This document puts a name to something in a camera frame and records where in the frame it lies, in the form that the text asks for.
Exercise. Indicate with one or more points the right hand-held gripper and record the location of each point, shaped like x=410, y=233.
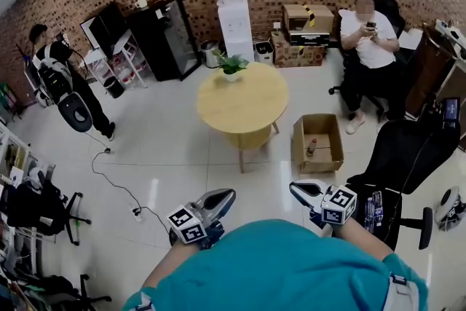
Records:
x=338, y=205

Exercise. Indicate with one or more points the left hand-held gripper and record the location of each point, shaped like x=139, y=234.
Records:
x=191, y=226

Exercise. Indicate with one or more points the brown cardboard box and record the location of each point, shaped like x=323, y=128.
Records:
x=327, y=156

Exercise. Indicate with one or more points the bottle with red cap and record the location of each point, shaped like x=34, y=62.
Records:
x=310, y=149

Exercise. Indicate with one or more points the person's right forearm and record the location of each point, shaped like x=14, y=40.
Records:
x=360, y=240

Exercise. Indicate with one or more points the person's left forearm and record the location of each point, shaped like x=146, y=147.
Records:
x=171, y=262

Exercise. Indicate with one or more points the blue label water bottle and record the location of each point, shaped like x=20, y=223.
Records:
x=377, y=205
x=369, y=215

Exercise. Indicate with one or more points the printed cardboard box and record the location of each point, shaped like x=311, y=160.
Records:
x=298, y=54

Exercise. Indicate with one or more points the black flat box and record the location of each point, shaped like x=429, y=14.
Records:
x=309, y=37

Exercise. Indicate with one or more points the white water dispenser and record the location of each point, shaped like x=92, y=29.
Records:
x=234, y=32

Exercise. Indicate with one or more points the taped cardboard box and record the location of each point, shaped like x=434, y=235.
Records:
x=306, y=16

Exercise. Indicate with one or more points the person's teal shirt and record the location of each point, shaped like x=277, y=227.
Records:
x=273, y=266

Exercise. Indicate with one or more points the white power strip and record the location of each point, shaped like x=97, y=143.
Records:
x=136, y=213

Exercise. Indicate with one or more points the round wooden table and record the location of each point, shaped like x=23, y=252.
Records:
x=242, y=98

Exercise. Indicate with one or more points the black mesh office chair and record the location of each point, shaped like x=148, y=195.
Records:
x=407, y=153

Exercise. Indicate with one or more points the small black adapter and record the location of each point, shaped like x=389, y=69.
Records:
x=107, y=150

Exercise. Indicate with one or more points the green potted plant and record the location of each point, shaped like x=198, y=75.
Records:
x=231, y=65

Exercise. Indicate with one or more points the silver trash can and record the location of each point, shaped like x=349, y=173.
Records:
x=210, y=54

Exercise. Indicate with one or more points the white bin black lid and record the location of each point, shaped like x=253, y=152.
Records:
x=263, y=52

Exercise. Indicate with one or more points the black trash bin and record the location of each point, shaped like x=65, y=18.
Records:
x=113, y=88

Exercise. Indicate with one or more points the chair-mounted black screen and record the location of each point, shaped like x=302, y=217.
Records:
x=451, y=111

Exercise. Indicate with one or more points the white metal rack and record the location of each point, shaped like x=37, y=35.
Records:
x=127, y=62

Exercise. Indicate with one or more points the black glass door fridge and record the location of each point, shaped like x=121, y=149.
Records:
x=164, y=43

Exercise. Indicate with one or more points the brown wooden cabinet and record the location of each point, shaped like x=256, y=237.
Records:
x=429, y=69

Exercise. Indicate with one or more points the black phone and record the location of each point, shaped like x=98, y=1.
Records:
x=371, y=26

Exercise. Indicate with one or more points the white paper sheet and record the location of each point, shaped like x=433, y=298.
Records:
x=411, y=38

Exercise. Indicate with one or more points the black flat screen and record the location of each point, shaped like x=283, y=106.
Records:
x=107, y=29

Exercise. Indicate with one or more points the white black backpack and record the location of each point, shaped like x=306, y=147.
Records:
x=52, y=78

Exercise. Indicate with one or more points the white mug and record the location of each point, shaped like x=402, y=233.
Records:
x=141, y=3

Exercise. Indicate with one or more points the white shelving unit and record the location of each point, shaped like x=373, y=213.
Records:
x=11, y=153

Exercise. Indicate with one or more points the white wall plate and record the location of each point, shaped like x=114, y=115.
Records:
x=277, y=25

